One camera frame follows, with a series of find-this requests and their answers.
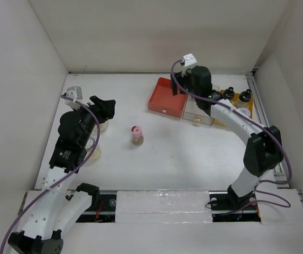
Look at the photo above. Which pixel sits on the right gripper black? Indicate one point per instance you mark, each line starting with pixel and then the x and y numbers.
pixel 174 85

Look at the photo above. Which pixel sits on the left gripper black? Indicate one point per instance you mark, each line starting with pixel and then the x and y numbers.
pixel 103 109

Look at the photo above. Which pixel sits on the pink cap spice bottle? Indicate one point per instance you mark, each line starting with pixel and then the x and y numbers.
pixel 137 136

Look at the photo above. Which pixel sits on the brown-spice bottle black pump cap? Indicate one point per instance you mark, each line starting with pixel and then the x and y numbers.
pixel 229 93

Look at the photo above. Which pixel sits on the white-powder bottle black pump cap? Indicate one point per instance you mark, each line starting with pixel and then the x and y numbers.
pixel 243 99

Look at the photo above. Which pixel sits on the dark sauce jar white lid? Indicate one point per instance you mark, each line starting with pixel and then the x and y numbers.
pixel 245 111

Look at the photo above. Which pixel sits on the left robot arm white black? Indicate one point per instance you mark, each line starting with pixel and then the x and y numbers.
pixel 51 218

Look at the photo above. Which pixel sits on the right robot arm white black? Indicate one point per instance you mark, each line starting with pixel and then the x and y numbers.
pixel 263 145

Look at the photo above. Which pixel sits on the red orange plastic bin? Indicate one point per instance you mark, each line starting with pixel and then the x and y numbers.
pixel 163 101

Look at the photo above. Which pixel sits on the glass jar under left gripper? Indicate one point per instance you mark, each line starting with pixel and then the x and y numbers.
pixel 104 126

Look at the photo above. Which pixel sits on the clear plastic bin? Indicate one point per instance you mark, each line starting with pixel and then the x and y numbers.
pixel 193 113

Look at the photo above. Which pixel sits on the large glass jar metal lid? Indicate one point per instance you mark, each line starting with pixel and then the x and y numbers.
pixel 89 148

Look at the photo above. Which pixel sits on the yellow plastic bin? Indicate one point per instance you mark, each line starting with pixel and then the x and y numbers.
pixel 249 106

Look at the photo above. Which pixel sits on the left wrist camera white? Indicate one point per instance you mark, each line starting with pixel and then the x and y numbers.
pixel 75 93

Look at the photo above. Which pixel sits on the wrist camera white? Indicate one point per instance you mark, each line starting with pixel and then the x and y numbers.
pixel 188 62
pixel 75 93

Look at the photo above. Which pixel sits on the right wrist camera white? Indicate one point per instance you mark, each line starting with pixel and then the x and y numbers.
pixel 188 62

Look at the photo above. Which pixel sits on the aluminium rail right side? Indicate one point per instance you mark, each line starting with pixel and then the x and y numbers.
pixel 279 172

